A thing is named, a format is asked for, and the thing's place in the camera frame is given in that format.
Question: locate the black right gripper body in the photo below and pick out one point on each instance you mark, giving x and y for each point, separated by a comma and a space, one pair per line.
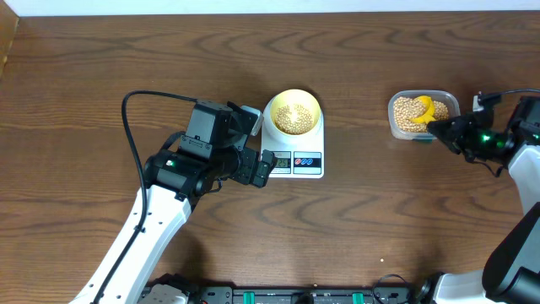
479, 140

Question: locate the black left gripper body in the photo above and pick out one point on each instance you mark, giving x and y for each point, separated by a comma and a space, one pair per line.
245, 175

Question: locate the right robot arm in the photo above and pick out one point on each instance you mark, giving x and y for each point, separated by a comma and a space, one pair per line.
511, 273

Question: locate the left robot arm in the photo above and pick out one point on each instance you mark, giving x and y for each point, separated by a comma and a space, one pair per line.
189, 165

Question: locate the white digital kitchen scale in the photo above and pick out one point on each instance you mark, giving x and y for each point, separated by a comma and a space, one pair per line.
298, 156

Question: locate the soybeans in yellow bowl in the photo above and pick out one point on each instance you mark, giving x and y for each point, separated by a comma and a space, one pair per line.
294, 120

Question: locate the yellow bowl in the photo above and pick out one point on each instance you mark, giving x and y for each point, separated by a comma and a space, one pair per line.
296, 96

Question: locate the clear plastic container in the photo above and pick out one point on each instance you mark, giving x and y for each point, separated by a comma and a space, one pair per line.
446, 98

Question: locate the soybeans in container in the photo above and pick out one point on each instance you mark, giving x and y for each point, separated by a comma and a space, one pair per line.
413, 114

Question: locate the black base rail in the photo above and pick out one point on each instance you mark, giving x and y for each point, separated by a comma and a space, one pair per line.
172, 288

